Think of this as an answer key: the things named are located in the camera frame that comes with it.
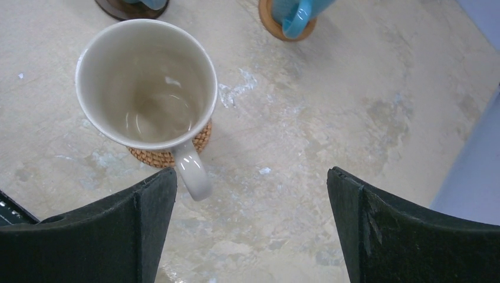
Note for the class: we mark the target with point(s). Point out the blue mug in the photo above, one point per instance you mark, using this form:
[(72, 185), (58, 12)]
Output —
[(296, 18)]

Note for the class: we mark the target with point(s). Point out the small grey white mug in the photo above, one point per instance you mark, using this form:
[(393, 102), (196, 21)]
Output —
[(151, 4)]

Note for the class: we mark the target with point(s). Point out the dark brown wooden coaster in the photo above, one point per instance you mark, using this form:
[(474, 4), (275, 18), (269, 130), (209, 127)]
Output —
[(123, 11)]

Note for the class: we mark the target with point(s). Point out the cream mug with plant print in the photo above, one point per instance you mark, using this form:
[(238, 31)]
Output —
[(150, 85)]

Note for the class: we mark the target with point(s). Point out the black aluminium base frame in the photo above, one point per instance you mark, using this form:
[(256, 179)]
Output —
[(12, 213)]

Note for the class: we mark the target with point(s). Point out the woven rattan coaster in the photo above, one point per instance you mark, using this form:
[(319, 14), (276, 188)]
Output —
[(165, 159)]

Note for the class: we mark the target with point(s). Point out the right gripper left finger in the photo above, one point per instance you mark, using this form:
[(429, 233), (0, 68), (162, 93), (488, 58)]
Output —
[(118, 238)]

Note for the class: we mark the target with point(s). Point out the smooth wooden coaster right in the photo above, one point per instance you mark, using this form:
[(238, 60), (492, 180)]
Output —
[(275, 29)]

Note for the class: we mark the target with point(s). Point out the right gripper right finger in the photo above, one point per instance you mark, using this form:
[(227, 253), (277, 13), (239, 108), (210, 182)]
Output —
[(385, 238)]

